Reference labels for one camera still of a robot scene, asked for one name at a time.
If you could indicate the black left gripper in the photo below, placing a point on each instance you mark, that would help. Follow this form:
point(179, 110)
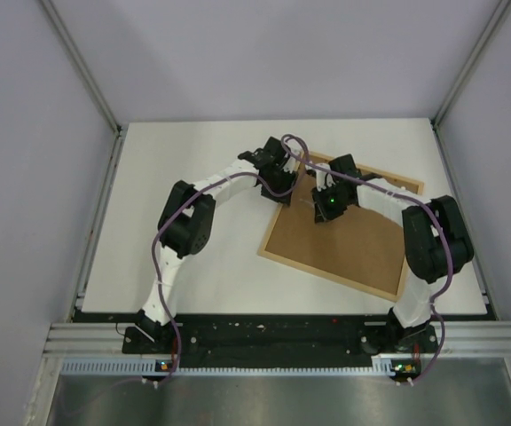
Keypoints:
point(289, 180)

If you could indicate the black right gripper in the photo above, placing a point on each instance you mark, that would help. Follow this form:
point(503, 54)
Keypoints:
point(321, 212)

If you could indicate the wooden picture frame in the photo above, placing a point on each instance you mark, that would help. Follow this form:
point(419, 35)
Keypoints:
point(360, 249)

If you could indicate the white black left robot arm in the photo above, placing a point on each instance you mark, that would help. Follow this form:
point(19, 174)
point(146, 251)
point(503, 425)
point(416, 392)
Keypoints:
point(186, 221)

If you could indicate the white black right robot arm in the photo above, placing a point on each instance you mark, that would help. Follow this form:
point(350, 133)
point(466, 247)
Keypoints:
point(437, 244)

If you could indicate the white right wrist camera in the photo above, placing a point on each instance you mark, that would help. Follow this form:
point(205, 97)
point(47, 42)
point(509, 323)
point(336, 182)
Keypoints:
point(324, 179)

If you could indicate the aluminium left table rail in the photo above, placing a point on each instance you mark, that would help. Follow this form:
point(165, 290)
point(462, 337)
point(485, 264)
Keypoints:
point(94, 230)

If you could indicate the aluminium table rail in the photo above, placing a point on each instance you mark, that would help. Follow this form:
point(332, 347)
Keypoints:
point(94, 230)
point(481, 274)

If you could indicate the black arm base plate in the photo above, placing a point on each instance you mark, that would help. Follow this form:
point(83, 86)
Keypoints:
point(237, 335)

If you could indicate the aluminium right table rail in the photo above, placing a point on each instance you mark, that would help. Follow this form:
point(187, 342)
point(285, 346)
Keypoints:
point(481, 274)

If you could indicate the aluminium left corner post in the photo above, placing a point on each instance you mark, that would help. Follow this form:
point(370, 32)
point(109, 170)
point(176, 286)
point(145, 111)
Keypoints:
point(79, 64)

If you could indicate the aluminium corner post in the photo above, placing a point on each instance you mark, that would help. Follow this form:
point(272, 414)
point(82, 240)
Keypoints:
point(483, 42)
point(79, 64)

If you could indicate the aluminium front rail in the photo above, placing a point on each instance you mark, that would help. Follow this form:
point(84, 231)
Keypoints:
point(463, 339)

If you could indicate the aluminium right corner post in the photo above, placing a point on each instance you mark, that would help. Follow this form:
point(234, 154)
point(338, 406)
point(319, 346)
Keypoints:
point(483, 42)

